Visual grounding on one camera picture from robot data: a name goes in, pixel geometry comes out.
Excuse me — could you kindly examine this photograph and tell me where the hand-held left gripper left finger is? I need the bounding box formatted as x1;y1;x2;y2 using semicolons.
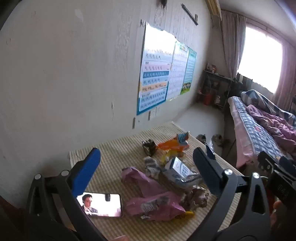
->
26;148;109;241

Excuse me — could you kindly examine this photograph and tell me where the dark brown gold-striped wrapper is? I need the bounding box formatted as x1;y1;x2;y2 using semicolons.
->
142;139;159;156

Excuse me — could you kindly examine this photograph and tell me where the black wall rail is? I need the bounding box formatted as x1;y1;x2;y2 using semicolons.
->
181;3;199;26

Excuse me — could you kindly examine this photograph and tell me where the wall air conditioner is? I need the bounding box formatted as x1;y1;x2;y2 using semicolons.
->
206;0;222;18

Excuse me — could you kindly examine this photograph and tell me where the purple quilt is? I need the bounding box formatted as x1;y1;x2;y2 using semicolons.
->
245;104;296;153

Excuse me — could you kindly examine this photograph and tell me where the blue snack wrapper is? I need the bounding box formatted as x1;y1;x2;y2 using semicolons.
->
176;132;190;143

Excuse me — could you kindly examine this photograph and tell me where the black and white paper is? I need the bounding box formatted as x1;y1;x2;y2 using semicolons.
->
143;156;162;179

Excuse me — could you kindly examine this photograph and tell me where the large blue wall chart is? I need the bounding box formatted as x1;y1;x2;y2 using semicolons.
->
136;20;176;116

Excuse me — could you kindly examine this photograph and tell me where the blue and white carton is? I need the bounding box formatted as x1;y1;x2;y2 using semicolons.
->
162;156;203;189

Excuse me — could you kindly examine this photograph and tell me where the pink snack bag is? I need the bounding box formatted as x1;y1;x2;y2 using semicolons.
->
121;167;186;222

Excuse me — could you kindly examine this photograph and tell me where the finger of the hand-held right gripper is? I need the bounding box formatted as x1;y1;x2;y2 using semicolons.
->
279;156;296;179
257;151;281;173

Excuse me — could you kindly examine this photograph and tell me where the bright window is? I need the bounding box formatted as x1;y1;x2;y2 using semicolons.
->
237;25;284;94

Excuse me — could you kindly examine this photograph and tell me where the black smartphone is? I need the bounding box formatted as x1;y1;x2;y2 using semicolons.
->
76;192;122;218

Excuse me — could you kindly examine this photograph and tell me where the green-edged wall poster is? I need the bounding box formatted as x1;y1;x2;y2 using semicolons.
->
180;46;197;95

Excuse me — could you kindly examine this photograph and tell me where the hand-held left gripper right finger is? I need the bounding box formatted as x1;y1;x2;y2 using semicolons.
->
193;144;271;241

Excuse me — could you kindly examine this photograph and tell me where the orange snack wrapper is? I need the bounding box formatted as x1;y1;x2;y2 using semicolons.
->
157;137;189;151

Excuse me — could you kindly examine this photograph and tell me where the dark metal shelf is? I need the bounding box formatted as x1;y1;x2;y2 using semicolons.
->
196;68;234;112

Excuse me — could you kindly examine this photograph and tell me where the pale grid wall poster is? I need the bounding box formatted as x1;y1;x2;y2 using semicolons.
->
166;40;189;101

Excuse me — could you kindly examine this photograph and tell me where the yellow snack wrapper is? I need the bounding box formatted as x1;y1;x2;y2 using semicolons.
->
159;149;185;163

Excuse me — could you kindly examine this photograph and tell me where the blue plaid blanket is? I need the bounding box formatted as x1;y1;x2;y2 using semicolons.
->
240;89;296;126

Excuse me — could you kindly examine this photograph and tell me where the patchwork bed sheet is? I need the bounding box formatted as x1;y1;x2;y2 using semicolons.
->
228;96;278;169

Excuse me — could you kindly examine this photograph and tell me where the pale pink curtain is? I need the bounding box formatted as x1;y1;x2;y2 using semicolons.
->
217;9;247;81
273;39;296;112

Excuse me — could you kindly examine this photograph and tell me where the person's right hand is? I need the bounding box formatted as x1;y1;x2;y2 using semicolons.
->
269;200;286;234

